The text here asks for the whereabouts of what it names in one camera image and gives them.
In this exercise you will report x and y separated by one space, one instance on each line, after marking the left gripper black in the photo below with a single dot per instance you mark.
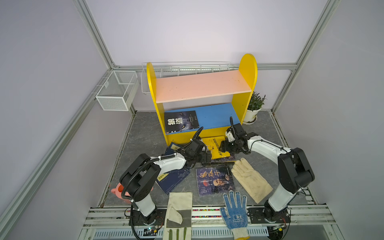
209 156

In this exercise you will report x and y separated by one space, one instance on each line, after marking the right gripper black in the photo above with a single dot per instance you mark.
224 145

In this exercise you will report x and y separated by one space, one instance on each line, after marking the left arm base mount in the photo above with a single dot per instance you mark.
147 228

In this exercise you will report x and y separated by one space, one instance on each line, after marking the blue thread-bound book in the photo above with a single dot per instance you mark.
168 181
174 148

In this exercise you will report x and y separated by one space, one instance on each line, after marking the beige leather work glove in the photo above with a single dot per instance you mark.
251 180

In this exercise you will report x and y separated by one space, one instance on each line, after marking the black wolf cover book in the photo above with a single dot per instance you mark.
181 121

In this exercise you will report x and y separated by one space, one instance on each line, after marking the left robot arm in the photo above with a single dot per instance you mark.
141 175

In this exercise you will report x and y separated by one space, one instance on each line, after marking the yellow bookshelf pink blue shelves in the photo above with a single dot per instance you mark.
215 119

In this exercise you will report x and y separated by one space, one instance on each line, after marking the purple portrait book front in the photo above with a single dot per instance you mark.
214 180

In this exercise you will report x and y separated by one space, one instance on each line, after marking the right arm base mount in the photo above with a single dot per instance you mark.
262 215

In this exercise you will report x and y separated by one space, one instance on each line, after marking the lower blue thread-bound book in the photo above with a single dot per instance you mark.
168 181

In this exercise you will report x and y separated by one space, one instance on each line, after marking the white wire mesh basket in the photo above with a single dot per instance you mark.
118 91

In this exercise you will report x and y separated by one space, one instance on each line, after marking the blue dotted knit glove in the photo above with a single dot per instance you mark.
234 214

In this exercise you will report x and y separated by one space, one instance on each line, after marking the pink watering can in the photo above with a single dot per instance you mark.
118 190

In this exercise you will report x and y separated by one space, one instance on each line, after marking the top blue thread-bound book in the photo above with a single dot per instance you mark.
174 148

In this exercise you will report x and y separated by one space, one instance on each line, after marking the yellow cartoon cover book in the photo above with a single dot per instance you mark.
213 144

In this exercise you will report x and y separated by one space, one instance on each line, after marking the grey green canvas glove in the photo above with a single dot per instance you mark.
178 221

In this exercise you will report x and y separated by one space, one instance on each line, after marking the potted green plant white pot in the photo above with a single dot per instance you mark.
255 105

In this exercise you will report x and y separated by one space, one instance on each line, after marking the purple portrait book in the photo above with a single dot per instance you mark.
214 180
220 161

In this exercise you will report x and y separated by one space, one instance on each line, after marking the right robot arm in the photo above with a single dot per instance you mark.
295 171

